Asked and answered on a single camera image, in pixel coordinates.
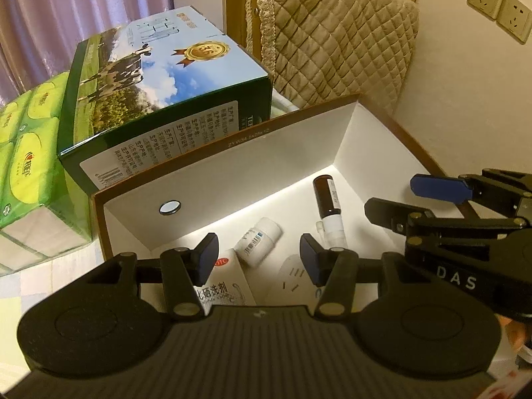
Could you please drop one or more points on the green pack of tissues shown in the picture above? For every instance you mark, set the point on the green pack of tissues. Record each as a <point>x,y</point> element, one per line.
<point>29,166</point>

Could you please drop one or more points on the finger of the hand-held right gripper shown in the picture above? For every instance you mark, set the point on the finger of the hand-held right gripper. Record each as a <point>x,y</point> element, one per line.
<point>440,187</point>
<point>386,214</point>

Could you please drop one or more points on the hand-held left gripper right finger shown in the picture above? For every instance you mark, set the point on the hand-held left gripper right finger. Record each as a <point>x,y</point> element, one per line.
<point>309,257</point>

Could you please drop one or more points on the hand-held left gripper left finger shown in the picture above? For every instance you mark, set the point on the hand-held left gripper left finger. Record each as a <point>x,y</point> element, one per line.
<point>205,257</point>

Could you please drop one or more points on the small white pill bottle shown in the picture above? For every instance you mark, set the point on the small white pill bottle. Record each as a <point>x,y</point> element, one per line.
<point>257,241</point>

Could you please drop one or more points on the pale checked cloth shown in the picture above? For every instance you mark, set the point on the pale checked cloth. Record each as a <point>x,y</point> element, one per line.
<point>25,299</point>

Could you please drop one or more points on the blue and white medicine box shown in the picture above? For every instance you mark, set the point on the blue and white medicine box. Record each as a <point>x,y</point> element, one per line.
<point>228,286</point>

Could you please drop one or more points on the pink curtain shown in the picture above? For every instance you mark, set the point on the pink curtain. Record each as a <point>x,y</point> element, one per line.
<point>62,4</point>

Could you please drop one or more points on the beige quilted cover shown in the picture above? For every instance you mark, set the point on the beige quilted cover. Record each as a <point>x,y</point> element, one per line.
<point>332,37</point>

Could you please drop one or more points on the dark spray bottle white nozzle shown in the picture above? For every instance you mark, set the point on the dark spray bottle white nozzle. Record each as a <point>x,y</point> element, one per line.
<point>328,208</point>

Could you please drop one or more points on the brown storage box white inside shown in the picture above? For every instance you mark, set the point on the brown storage box white inside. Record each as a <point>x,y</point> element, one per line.
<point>249,166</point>

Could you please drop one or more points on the green milk carton cow print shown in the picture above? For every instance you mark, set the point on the green milk carton cow print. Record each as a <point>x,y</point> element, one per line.
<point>166,87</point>

